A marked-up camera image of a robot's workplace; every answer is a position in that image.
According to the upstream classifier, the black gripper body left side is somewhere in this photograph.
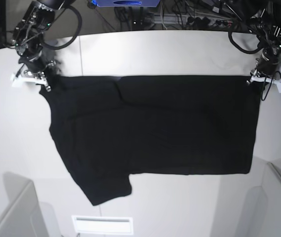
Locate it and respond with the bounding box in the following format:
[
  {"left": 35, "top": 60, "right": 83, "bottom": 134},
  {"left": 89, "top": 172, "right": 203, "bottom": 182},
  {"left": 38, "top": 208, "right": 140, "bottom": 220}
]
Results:
[{"left": 250, "top": 49, "right": 281, "bottom": 77}]

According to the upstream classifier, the white partition panel right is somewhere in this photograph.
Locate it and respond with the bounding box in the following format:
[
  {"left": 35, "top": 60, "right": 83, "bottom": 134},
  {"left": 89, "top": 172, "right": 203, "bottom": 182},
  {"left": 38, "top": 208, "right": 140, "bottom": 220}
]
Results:
[{"left": 239, "top": 161, "right": 281, "bottom": 237}]

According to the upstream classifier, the black T-shirt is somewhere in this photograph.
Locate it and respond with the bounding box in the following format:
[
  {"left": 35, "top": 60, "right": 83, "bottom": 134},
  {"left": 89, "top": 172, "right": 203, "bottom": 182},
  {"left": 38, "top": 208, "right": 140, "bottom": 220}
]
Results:
[{"left": 40, "top": 75, "right": 261, "bottom": 206}]

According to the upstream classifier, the blue box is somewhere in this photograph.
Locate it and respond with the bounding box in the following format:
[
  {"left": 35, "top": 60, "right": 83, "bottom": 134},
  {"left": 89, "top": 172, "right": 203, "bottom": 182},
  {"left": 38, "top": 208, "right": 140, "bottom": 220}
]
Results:
[{"left": 95, "top": 0, "right": 160, "bottom": 7}]

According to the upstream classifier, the white partition panel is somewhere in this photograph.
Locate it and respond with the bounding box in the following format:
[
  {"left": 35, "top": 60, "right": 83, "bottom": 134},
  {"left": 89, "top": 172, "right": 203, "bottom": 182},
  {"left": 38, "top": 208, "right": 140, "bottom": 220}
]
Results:
[
  {"left": 239, "top": 161, "right": 281, "bottom": 237},
  {"left": 0, "top": 172, "right": 49, "bottom": 237}
]

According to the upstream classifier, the white partition panel left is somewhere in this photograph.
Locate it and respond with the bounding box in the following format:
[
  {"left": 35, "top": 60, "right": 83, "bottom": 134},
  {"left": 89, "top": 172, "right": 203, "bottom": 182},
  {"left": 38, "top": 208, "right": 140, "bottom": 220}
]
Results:
[{"left": 0, "top": 172, "right": 49, "bottom": 237}]

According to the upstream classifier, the white table slot plate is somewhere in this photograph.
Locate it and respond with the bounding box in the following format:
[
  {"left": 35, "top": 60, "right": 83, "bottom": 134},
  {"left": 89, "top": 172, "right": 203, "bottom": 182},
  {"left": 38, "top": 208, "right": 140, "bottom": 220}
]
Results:
[{"left": 72, "top": 215, "right": 134, "bottom": 235}]

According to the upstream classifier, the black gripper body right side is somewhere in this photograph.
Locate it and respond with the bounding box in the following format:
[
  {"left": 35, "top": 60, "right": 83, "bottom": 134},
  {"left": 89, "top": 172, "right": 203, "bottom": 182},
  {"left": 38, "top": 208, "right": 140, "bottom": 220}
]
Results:
[{"left": 18, "top": 50, "right": 54, "bottom": 77}]

